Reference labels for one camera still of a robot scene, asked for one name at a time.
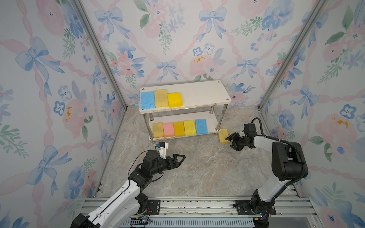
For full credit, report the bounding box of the white two-tier shelf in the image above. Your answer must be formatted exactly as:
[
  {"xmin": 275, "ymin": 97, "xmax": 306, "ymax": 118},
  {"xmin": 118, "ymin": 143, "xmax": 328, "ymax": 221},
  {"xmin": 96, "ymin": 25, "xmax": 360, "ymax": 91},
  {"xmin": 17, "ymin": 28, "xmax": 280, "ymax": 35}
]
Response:
[{"xmin": 139, "ymin": 80, "xmax": 232, "ymax": 141}]

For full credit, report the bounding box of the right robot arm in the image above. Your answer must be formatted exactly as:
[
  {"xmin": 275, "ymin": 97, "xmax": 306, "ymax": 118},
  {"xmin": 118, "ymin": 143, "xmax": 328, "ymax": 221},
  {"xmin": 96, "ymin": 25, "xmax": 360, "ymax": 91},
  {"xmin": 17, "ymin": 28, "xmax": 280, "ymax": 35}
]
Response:
[{"xmin": 225, "ymin": 123, "xmax": 308, "ymax": 216}]

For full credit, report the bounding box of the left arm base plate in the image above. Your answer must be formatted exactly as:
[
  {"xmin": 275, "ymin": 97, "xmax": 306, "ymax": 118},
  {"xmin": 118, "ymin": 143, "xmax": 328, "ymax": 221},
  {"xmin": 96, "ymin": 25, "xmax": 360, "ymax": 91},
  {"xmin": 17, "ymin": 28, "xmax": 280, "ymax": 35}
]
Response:
[{"xmin": 137, "ymin": 199, "xmax": 161, "ymax": 216}]

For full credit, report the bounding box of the left aluminium frame post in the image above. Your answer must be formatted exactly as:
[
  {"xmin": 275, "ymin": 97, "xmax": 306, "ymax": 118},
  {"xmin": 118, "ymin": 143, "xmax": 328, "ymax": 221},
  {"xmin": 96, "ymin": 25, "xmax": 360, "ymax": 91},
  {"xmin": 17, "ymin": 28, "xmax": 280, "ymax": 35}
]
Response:
[{"xmin": 70, "ymin": 0, "xmax": 127, "ymax": 111}]

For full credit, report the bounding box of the aluminium frame post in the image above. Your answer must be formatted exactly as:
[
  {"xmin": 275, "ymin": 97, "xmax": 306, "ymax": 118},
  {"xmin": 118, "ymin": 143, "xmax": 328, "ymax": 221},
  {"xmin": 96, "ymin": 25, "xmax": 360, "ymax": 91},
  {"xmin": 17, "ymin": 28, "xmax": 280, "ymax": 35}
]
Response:
[
  {"xmin": 258, "ymin": 0, "xmax": 328, "ymax": 111},
  {"xmin": 70, "ymin": 0, "xmax": 127, "ymax": 111}
]

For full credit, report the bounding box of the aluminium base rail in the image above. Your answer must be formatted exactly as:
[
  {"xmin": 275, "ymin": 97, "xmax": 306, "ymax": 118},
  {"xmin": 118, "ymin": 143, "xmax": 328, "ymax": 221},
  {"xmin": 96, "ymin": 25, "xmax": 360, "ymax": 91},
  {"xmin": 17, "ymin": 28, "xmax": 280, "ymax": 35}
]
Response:
[{"xmin": 81, "ymin": 195, "xmax": 322, "ymax": 228}]

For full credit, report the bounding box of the right aluminium frame post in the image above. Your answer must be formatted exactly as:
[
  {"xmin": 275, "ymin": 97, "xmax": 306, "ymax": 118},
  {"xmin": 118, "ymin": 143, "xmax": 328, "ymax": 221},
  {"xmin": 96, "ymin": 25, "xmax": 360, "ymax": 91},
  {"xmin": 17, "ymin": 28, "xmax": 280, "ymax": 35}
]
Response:
[{"xmin": 258, "ymin": 0, "xmax": 328, "ymax": 111}]

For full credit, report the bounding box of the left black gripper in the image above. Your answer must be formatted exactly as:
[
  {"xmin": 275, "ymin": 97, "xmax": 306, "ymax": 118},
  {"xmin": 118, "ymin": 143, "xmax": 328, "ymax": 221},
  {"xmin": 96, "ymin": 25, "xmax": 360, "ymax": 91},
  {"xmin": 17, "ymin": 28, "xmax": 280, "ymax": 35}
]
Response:
[{"xmin": 150, "ymin": 153, "xmax": 184, "ymax": 177}]

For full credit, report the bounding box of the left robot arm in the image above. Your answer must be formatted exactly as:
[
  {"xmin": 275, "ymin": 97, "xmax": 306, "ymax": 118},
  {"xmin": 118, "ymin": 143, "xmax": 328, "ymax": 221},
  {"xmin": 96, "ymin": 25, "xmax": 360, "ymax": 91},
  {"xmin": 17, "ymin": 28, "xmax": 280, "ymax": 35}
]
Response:
[{"xmin": 71, "ymin": 150, "xmax": 186, "ymax": 228}]

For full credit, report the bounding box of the bright yellow sponge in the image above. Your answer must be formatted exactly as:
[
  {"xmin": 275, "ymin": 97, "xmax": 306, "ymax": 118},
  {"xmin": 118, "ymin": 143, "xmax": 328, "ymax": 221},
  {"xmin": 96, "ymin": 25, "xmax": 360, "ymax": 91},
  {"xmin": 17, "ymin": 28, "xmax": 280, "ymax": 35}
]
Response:
[{"xmin": 167, "ymin": 93, "xmax": 183, "ymax": 108}]

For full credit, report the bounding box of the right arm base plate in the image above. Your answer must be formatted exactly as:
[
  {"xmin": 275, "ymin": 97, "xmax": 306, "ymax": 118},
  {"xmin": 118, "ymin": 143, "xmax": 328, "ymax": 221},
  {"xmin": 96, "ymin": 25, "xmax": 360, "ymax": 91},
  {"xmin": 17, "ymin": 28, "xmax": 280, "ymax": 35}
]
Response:
[{"xmin": 232, "ymin": 200, "xmax": 277, "ymax": 216}]

